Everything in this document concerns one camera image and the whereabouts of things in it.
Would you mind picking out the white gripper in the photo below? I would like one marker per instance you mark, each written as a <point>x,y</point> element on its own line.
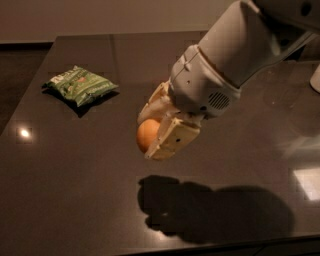
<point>199,86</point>

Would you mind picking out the orange fruit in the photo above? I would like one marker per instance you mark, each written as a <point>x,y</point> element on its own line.
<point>147,133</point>

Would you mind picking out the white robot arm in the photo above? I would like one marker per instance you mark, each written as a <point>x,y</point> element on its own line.
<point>254,34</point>

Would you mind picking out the green chip bag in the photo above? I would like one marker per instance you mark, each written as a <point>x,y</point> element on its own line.
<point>80,86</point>

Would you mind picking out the white cup at edge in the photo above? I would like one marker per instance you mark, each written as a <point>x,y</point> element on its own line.
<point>315,80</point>

